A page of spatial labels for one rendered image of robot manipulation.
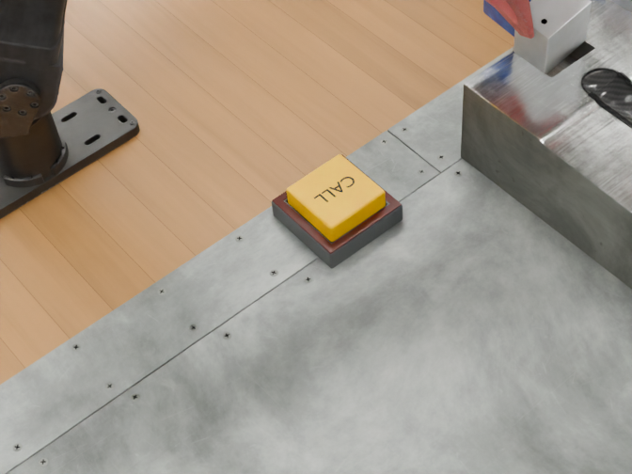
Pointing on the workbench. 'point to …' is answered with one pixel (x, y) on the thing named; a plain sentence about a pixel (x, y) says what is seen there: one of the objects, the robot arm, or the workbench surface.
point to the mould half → (560, 142)
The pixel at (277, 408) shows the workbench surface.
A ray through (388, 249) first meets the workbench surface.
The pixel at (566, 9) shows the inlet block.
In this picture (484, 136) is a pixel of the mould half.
